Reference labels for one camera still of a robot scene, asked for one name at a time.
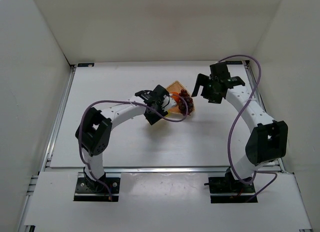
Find orange fake orange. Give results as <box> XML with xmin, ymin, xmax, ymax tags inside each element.
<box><xmin>170</xmin><ymin>92</ymin><xmax>181</xmax><ymax>104</ymax></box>

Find dark red fake grapes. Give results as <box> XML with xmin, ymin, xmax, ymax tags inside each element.
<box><xmin>178</xmin><ymin>89</ymin><xmax>195</xmax><ymax>116</ymax></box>

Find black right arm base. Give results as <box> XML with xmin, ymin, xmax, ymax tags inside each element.
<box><xmin>204</xmin><ymin>168</ymin><xmax>258</xmax><ymax>204</ymax></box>

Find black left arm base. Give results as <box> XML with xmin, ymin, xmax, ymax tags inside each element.
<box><xmin>73</xmin><ymin>173</ymin><xmax>121</xmax><ymax>202</ymax></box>

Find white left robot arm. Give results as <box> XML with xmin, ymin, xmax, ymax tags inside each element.
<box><xmin>75</xmin><ymin>85</ymin><xmax>177</xmax><ymax>193</ymax></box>

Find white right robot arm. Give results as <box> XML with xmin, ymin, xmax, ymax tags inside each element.
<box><xmin>191</xmin><ymin>62</ymin><xmax>288</xmax><ymax>184</ymax></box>

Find woven triangular fruit basket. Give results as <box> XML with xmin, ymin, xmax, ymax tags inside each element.
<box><xmin>166</xmin><ymin>80</ymin><xmax>195</xmax><ymax>116</ymax></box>

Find aluminium right side rail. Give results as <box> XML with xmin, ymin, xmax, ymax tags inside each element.
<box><xmin>243</xmin><ymin>60</ymin><xmax>286</xmax><ymax>169</ymax></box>

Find aluminium rail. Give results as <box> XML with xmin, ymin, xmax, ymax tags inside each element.
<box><xmin>38</xmin><ymin>65</ymin><xmax>77</xmax><ymax>174</ymax></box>
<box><xmin>44</xmin><ymin>164</ymin><xmax>281</xmax><ymax>173</ymax></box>
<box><xmin>243</xmin><ymin>60</ymin><xmax>286</xmax><ymax>169</ymax></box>

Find aluminium front rail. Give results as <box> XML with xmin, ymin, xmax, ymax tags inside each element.
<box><xmin>44</xmin><ymin>164</ymin><xmax>281</xmax><ymax>173</ymax></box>

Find aluminium left side rail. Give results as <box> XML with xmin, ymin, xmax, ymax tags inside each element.
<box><xmin>38</xmin><ymin>65</ymin><xmax>77</xmax><ymax>174</ymax></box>

